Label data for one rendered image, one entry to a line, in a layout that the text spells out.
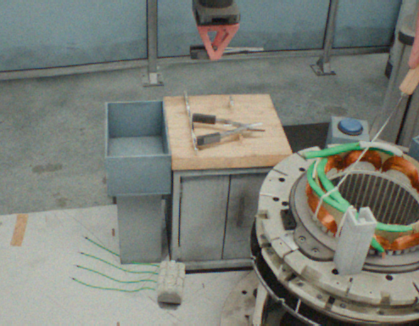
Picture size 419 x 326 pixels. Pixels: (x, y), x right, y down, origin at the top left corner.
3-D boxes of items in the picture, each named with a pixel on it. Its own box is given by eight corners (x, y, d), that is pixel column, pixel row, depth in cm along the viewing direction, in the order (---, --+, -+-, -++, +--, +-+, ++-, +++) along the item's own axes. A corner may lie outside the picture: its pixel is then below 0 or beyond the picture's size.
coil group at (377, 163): (342, 177, 86) (348, 154, 83) (338, 169, 87) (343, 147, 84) (380, 175, 86) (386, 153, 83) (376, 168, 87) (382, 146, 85)
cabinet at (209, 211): (170, 275, 113) (173, 170, 97) (164, 210, 127) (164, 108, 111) (270, 269, 114) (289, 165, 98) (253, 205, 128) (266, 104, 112)
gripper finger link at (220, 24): (196, 67, 96) (197, 14, 90) (191, 47, 101) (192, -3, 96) (237, 65, 96) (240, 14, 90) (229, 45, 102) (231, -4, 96)
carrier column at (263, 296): (251, 337, 99) (267, 255, 86) (248, 325, 101) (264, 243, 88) (265, 335, 99) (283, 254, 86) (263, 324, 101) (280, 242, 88)
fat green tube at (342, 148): (303, 165, 81) (304, 154, 80) (296, 148, 84) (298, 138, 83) (399, 162, 82) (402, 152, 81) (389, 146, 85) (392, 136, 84)
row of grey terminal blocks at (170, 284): (181, 311, 106) (181, 296, 104) (154, 308, 107) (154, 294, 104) (186, 271, 114) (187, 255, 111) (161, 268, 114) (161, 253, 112)
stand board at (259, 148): (171, 171, 96) (172, 159, 95) (164, 107, 111) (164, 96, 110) (291, 165, 97) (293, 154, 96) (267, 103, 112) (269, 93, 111)
